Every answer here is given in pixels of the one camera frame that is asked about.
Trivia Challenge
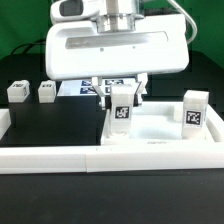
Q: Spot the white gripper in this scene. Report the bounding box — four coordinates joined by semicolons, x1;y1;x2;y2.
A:
45;14;189;110

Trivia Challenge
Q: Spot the white square table top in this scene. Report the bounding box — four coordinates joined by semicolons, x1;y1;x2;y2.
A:
101;102;224;145

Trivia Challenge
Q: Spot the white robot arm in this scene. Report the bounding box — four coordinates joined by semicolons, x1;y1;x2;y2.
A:
45;0;197;98

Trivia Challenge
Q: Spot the white marker sheet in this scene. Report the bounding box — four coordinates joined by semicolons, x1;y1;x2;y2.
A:
57;78;138;97

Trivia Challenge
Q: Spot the black cable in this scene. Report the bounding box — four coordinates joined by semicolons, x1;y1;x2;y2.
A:
10;39;48;56

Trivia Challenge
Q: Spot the white U-shaped obstacle wall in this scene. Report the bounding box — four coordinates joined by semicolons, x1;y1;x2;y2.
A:
0;103;224;175

